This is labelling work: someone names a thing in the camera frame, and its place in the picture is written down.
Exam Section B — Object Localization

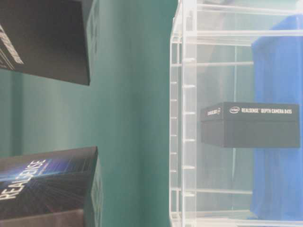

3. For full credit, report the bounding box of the blue padding cloth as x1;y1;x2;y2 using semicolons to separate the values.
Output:
249;14;303;213

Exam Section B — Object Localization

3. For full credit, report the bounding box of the black realsense box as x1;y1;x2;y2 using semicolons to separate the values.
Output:
0;147;103;227
200;102;301;148
0;0;95;85

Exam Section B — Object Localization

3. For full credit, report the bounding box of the green table cloth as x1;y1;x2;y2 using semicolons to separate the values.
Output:
0;0;178;227

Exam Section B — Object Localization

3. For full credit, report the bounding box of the clear plastic storage case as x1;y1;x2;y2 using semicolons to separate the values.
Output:
169;0;303;227

